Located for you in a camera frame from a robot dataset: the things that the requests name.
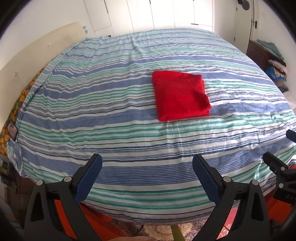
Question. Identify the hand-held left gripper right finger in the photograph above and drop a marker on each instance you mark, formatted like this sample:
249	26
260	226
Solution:
205	179

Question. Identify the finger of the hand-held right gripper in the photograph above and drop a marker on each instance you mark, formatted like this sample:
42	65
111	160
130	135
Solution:
274	161
291	134

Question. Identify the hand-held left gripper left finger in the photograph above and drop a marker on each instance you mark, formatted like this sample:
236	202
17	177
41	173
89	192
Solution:
87	180

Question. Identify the red sweater with white print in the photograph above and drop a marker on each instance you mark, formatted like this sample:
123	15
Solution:
180	95

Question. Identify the pile of clothes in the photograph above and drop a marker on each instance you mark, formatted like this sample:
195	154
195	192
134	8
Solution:
276	69

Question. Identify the yellow-green pole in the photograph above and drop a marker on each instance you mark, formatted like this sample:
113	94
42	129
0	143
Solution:
177	234

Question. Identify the patterned rug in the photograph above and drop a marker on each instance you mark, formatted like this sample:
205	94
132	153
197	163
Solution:
159	231

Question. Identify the striped bed cover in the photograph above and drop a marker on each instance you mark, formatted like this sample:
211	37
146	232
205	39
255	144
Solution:
81	111

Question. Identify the person's bare foot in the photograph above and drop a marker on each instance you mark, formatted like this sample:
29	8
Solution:
129	239

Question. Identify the pile of bedside boxes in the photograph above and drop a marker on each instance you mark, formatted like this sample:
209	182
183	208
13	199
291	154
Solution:
5	171

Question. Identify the dark wooden dresser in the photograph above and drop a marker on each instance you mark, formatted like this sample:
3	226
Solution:
256	53

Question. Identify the orange floral bed sheet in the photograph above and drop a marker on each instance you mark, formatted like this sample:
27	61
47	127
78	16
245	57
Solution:
19	99

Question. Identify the white door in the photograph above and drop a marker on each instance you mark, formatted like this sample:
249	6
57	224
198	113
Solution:
244	27

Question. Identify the beige headboard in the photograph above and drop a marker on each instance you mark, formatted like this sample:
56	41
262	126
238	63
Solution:
34	55

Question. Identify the white wardrobe doors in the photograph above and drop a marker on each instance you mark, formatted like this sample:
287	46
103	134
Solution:
138	14

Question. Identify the black wall lamp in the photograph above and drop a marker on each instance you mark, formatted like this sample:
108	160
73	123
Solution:
245	4

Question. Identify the blue wall stickers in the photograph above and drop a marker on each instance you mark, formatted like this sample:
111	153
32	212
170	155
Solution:
85	29

